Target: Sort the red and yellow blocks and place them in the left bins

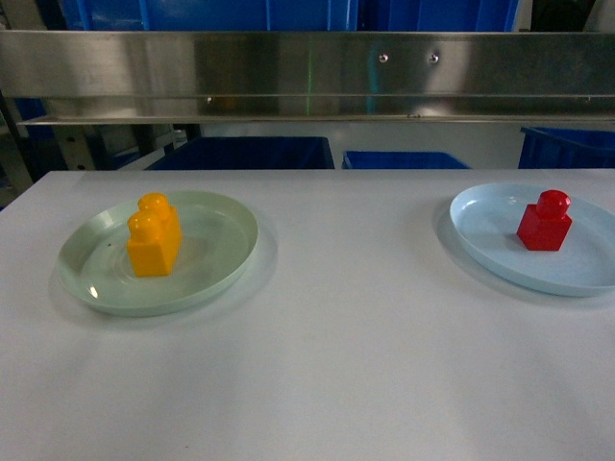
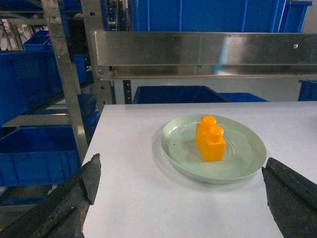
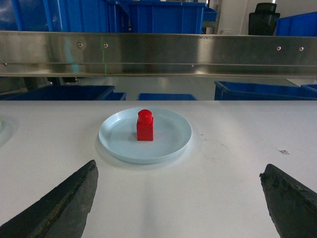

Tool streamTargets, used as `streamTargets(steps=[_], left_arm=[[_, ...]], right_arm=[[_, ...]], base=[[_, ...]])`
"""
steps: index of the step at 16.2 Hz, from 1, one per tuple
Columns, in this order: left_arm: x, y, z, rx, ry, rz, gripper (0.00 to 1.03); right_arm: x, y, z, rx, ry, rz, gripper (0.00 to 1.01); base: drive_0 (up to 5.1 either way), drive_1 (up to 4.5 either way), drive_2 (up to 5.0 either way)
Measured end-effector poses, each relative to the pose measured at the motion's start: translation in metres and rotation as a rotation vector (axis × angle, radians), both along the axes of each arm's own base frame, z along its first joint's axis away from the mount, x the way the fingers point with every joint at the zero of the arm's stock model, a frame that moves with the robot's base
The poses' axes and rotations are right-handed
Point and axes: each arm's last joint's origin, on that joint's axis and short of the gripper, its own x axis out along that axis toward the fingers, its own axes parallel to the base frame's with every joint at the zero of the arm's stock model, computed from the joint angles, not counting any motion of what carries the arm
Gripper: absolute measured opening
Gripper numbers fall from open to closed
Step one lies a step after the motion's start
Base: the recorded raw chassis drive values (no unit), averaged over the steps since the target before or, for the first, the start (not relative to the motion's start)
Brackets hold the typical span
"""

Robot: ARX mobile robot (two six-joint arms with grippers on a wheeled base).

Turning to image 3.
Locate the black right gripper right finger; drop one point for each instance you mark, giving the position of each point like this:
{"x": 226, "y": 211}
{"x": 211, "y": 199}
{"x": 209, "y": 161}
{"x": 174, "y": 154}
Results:
{"x": 292, "y": 206}

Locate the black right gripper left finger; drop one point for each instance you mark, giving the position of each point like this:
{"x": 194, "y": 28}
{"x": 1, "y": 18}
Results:
{"x": 61, "y": 213}

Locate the red toy block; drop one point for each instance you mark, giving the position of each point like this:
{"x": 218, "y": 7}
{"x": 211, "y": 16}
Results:
{"x": 145, "y": 125}

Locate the light blue plate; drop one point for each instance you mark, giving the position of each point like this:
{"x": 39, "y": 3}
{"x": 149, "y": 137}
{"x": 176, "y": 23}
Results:
{"x": 118, "y": 135}

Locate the blue bin behind table left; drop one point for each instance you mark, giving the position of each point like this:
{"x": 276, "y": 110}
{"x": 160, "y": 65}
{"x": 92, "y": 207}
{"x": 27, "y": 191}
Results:
{"x": 65, "y": 93}

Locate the blue bin behind table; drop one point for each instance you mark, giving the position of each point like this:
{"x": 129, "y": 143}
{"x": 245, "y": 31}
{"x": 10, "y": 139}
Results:
{"x": 165, "y": 97}
{"x": 237, "y": 91}
{"x": 65, "y": 93}

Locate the blue bin behind table right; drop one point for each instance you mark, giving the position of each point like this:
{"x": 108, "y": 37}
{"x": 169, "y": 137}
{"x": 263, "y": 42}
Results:
{"x": 237, "y": 91}

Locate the blue bin behind table middle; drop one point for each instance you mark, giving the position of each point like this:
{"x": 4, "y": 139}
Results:
{"x": 165, "y": 97}

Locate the black office chair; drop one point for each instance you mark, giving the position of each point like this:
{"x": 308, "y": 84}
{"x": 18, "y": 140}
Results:
{"x": 262, "y": 22}

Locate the large blue crate on shelf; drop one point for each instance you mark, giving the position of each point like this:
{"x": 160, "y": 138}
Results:
{"x": 166, "y": 17}

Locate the stainless steel rail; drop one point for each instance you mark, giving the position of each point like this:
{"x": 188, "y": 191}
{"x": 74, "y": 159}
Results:
{"x": 94, "y": 54}

